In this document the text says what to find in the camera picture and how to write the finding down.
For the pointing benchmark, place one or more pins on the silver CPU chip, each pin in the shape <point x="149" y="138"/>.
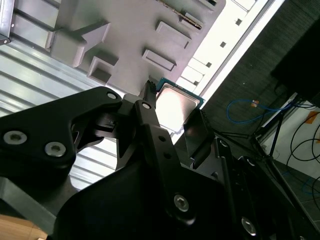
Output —
<point x="175" y="107"/>

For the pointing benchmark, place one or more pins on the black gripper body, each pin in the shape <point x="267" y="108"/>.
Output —
<point x="112" y="212"/>

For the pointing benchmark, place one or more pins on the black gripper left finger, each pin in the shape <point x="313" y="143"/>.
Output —
<point x="37" y="120"/>

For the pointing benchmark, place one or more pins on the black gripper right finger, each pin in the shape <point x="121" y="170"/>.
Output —
<point x="197" y="132"/>

